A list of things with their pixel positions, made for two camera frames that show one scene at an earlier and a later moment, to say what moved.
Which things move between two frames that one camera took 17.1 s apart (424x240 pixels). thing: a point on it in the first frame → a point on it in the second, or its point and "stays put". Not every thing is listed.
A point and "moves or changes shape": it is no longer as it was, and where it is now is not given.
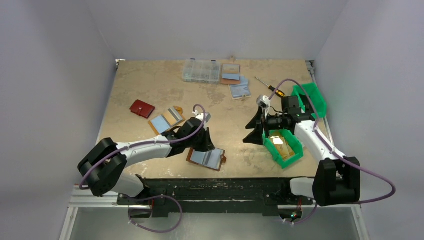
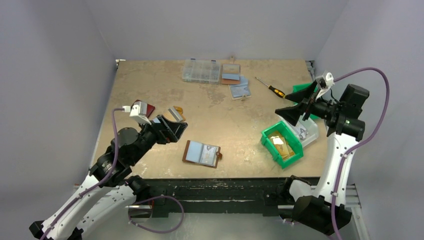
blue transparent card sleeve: x=238 y=90 stays put
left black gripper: x=205 y=139 → x=162 y=129
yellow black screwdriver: x=278 y=92 stays put
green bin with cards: x=283 y=146 stays put
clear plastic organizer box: x=201 y=71 stays put
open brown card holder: x=231 y=74 stays put
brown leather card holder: x=213 y=159 moves or changes shape
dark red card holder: x=142 y=108 stays put
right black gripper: x=262 y=122 → x=308 y=105
